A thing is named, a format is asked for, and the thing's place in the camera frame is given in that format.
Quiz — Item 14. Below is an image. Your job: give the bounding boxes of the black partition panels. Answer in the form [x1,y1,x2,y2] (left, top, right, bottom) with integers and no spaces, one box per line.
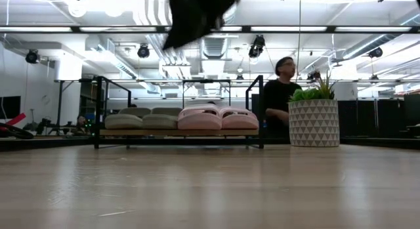
[337,94,420,140]

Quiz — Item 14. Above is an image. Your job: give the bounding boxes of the black overhead frame bar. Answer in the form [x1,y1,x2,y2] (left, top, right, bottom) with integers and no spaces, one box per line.
[0,24,420,35]

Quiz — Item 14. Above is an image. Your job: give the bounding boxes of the black ceiling spotlight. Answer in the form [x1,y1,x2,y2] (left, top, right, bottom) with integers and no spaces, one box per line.
[25,49,39,64]
[367,47,384,59]
[136,43,151,59]
[247,34,266,59]

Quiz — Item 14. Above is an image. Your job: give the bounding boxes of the red bar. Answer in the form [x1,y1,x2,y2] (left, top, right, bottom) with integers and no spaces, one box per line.
[5,112,27,127]

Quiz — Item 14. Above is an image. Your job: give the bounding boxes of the black metal shelf, wood board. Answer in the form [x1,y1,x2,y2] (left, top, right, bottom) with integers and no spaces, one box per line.
[93,74,265,150]

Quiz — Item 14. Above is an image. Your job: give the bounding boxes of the black monitor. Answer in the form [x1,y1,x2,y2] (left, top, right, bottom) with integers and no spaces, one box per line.
[0,96,22,120]

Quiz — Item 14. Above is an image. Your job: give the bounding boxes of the person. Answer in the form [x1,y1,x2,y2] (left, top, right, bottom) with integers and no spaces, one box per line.
[263,56,303,140]

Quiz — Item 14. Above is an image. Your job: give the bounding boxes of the triangle-patterned white plant pot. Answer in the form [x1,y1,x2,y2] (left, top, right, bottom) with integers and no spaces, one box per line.
[287,98,341,148]

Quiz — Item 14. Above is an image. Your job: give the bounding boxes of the pink foam slide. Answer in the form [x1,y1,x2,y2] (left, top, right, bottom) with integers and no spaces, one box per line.
[177,104,223,131]
[219,106,260,131]

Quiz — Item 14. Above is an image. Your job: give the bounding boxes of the grey-green foam slide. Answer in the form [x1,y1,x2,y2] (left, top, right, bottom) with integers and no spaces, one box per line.
[142,107,183,131]
[104,107,152,131]

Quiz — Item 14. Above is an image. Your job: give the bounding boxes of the green leafy plant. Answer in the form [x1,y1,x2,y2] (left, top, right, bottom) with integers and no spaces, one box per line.
[289,70,336,102]

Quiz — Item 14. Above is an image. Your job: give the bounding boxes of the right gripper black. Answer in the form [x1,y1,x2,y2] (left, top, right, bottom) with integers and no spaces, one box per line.
[163,0,245,50]

